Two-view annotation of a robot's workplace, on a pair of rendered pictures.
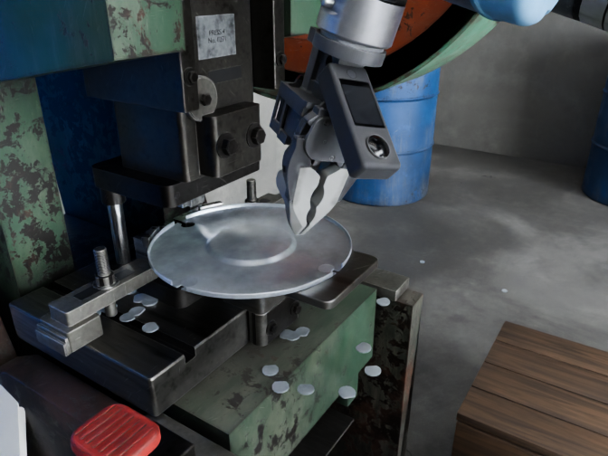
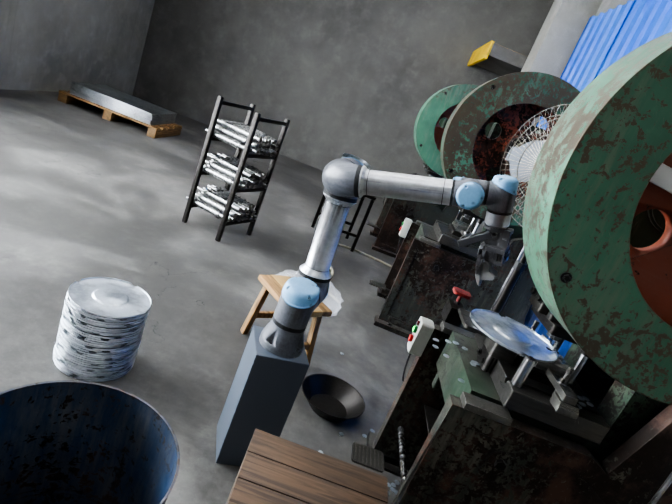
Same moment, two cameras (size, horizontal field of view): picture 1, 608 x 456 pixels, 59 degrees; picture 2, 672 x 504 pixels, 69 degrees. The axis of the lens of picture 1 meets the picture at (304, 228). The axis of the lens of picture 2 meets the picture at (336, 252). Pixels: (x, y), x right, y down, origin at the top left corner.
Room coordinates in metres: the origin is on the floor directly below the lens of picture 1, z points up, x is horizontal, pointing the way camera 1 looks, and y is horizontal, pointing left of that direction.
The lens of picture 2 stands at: (1.55, -1.28, 1.28)
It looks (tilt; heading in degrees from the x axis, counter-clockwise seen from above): 17 degrees down; 145
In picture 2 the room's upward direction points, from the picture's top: 22 degrees clockwise
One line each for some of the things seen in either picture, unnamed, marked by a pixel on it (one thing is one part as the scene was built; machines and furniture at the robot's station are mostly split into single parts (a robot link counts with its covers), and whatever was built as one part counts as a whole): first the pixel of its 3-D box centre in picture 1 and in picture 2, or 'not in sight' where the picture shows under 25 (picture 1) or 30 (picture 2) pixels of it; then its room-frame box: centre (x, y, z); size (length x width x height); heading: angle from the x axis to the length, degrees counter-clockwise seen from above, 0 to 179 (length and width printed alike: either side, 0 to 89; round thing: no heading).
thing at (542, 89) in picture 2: not in sight; (518, 232); (-0.48, 1.44, 0.87); 1.53 x 0.99 x 1.74; 55
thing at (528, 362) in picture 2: not in sight; (523, 370); (0.84, -0.02, 0.75); 0.03 x 0.03 x 0.10; 57
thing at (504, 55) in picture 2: not in sight; (509, 64); (-3.85, 4.04, 2.44); 1.25 x 0.92 x 0.27; 147
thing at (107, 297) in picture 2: not in sight; (111, 296); (-0.19, -0.95, 0.28); 0.29 x 0.29 x 0.01
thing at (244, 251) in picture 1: (251, 242); (512, 334); (0.69, 0.08, 0.78); 0.29 x 0.29 x 0.01
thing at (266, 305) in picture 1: (280, 291); (489, 346); (0.66, 0.04, 0.72); 0.25 x 0.14 x 0.14; 57
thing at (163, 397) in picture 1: (194, 283); (532, 376); (0.76, 0.18, 0.68); 0.45 x 0.30 x 0.06; 147
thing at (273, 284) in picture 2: not in sight; (284, 321); (-0.31, -0.12, 0.16); 0.34 x 0.24 x 0.34; 7
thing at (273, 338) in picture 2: not in sight; (285, 332); (0.32, -0.49, 0.50); 0.15 x 0.15 x 0.10
